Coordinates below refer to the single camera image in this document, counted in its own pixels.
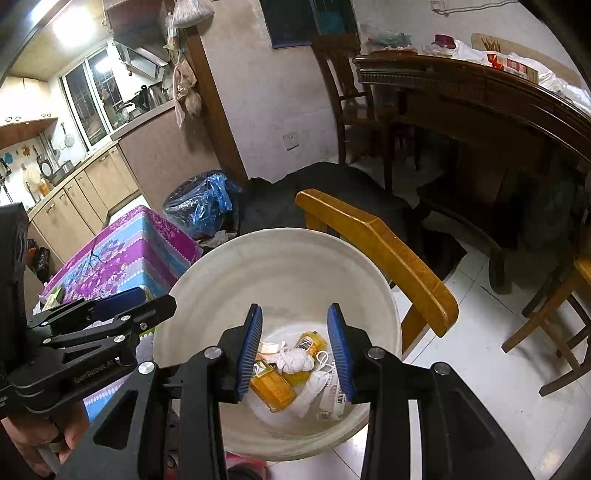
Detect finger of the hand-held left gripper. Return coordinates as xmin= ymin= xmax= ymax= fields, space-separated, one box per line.
xmin=28 ymin=286 xmax=178 ymax=336
xmin=43 ymin=322 xmax=142 ymax=359

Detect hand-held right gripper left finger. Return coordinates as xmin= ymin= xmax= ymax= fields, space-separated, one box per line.
xmin=55 ymin=304 xmax=265 ymax=480

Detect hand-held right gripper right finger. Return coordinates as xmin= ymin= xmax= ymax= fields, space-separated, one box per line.
xmin=326 ymin=302 xmax=536 ymax=480

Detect yellow snack packet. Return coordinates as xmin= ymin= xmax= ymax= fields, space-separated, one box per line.
xmin=281 ymin=331 xmax=329 ymax=388

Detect amber yellow carton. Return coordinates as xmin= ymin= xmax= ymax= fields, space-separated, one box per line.
xmin=249 ymin=360 xmax=296 ymax=413

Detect white tissue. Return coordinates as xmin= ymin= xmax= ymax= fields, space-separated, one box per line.
xmin=270 ymin=348 xmax=317 ymax=374

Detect white long carton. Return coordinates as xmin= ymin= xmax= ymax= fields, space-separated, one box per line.
xmin=318 ymin=364 xmax=356 ymax=422

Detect white plastic bucket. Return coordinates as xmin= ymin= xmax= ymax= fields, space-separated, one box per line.
xmin=152 ymin=227 xmax=403 ymax=462

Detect blue trash bag bin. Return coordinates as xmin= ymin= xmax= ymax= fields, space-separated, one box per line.
xmin=163 ymin=170 xmax=242 ymax=238

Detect person's left hand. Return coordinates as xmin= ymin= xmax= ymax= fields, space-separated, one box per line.
xmin=0 ymin=401 xmax=90 ymax=478

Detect yellow wooden chair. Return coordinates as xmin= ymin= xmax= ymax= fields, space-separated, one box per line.
xmin=295 ymin=188 xmax=459 ymax=361
xmin=501 ymin=240 xmax=591 ymax=398

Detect beige kitchen base cabinets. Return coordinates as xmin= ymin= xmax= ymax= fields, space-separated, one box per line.
xmin=28 ymin=143 xmax=139 ymax=259

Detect black floor cloth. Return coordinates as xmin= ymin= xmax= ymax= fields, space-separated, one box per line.
xmin=240 ymin=161 xmax=467 ymax=282

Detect kitchen window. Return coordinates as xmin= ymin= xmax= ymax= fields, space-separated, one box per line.
xmin=61 ymin=48 xmax=125 ymax=148

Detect steel kettle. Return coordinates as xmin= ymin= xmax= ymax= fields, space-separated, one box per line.
xmin=139 ymin=84 xmax=163 ymax=108

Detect hanging beige cloth bags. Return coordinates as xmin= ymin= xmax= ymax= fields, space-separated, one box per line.
xmin=172 ymin=60 xmax=204 ymax=129

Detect steel range hood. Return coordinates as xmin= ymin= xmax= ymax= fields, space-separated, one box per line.
xmin=113 ymin=39 xmax=169 ymax=81

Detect dark green sack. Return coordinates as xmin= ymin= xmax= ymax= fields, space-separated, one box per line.
xmin=522 ymin=175 xmax=587 ymax=259

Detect dark wooden chair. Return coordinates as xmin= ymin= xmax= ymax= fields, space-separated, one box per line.
xmin=310 ymin=32 xmax=393 ymax=185

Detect kitchen ceiling light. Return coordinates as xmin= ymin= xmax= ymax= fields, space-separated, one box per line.
xmin=53 ymin=9 xmax=98 ymax=44

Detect dark wooden dining table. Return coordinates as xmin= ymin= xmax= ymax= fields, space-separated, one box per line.
xmin=353 ymin=54 xmax=591 ymax=296

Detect hanging white plastic bag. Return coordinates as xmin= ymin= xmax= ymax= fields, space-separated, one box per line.
xmin=172 ymin=0 xmax=215 ymax=29

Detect red white small box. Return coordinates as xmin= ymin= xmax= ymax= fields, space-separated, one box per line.
xmin=487 ymin=53 xmax=541 ymax=84

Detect dark interior window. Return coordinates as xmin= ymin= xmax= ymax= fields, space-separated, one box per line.
xmin=261 ymin=0 xmax=358 ymax=49

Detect white cloth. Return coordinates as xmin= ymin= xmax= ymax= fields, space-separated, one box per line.
xmin=452 ymin=39 xmax=591 ymax=116

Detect beige wooden board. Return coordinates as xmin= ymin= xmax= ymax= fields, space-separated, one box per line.
xmin=471 ymin=32 xmax=583 ymax=88

